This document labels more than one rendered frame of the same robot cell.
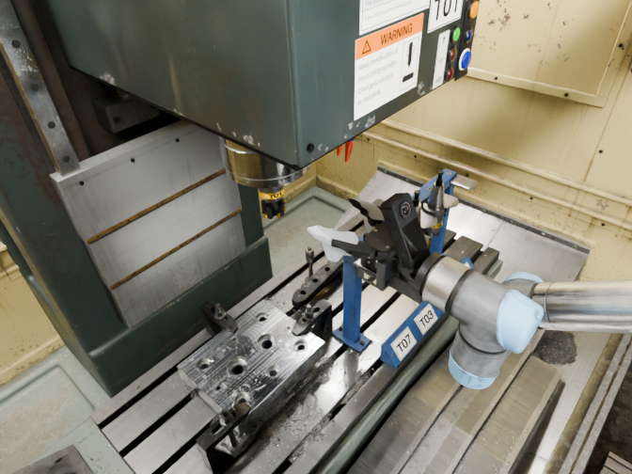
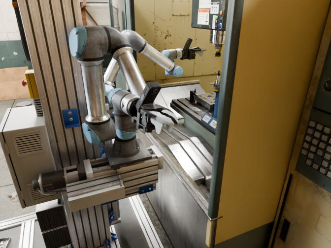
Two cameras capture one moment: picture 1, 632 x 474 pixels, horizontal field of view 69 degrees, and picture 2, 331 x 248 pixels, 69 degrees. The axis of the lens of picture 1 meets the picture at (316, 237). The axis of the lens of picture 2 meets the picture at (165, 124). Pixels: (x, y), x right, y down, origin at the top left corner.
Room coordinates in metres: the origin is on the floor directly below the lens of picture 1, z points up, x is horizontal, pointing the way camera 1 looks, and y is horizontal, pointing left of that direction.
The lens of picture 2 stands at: (1.16, -2.03, 1.74)
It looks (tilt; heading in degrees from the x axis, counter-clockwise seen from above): 25 degrees down; 113
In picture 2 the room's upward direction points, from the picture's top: straight up
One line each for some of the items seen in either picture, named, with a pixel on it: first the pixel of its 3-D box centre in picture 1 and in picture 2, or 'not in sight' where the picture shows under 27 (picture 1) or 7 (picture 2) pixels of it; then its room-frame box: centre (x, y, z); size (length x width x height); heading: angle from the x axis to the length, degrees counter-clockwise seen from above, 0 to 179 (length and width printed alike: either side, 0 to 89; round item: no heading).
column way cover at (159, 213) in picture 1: (172, 220); not in sight; (1.04, 0.40, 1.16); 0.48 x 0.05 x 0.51; 136
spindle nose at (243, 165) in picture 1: (265, 135); (219, 35); (0.73, 0.08, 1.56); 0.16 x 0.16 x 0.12
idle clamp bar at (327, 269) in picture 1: (322, 282); not in sight; (0.99, -0.01, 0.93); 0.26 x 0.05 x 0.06; 141
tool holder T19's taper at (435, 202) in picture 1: (436, 195); not in sight; (0.96, -0.31, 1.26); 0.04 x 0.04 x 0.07
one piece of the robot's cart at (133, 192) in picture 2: not in sight; (125, 187); (0.48, -1.06, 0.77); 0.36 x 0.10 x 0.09; 47
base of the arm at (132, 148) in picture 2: not in sight; (125, 142); (0.50, -1.06, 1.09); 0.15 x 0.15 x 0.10
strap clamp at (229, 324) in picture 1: (220, 322); not in sight; (0.82, 0.27, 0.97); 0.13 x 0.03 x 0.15; 46
